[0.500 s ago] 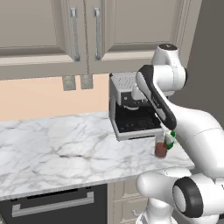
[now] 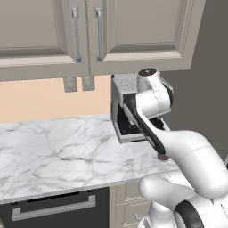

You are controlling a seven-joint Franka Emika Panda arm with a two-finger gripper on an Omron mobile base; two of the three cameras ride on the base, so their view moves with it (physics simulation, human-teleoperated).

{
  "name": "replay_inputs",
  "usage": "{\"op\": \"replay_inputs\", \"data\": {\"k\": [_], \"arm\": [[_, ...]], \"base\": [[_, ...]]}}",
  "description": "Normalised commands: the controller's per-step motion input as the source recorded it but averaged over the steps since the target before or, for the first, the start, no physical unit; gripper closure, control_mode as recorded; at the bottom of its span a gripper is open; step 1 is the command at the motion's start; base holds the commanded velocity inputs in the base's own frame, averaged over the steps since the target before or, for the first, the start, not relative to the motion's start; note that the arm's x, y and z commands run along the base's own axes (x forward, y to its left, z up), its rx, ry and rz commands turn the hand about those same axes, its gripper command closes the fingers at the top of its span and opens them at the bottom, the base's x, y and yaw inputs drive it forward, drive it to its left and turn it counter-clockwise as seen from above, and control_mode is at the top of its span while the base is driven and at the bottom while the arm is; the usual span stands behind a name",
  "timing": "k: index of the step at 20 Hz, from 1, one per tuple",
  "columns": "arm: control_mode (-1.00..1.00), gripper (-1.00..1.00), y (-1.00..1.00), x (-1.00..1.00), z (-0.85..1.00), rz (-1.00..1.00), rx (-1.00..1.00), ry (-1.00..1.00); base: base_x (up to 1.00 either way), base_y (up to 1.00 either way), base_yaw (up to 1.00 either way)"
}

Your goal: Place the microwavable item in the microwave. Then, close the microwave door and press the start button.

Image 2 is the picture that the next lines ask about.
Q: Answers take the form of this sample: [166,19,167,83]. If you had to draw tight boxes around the silver espresso coffee machine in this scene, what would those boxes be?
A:
[110,73,175,145]

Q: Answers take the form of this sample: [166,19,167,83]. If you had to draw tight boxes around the beige base cupboard drawers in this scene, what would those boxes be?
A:
[109,181,152,228]

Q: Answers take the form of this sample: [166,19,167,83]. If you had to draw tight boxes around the black dishwasher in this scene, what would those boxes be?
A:
[0,186,110,228]

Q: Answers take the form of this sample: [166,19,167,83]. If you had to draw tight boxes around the grey wall socket plate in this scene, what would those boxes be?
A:
[62,77,78,94]
[81,75,95,92]

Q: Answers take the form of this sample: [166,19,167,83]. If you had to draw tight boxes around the silver cupboard handle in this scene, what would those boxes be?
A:
[94,7,103,62]
[70,7,82,63]

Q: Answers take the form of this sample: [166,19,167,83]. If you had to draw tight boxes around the beige wall cupboard door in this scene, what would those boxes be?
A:
[0,0,91,81]
[85,0,207,77]

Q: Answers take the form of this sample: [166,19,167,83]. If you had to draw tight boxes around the silver dishwasher handle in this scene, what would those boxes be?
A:
[11,194,97,222]

